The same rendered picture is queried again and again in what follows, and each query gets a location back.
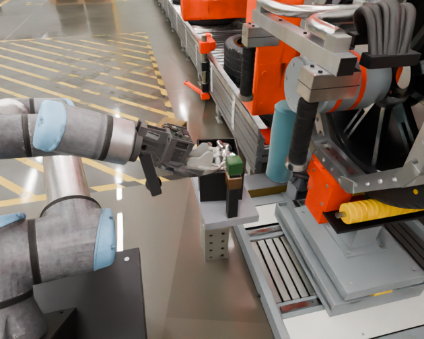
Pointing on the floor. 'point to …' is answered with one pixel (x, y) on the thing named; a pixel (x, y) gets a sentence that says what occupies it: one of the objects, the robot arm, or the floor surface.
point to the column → (214, 242)
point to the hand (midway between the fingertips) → (212, 169)
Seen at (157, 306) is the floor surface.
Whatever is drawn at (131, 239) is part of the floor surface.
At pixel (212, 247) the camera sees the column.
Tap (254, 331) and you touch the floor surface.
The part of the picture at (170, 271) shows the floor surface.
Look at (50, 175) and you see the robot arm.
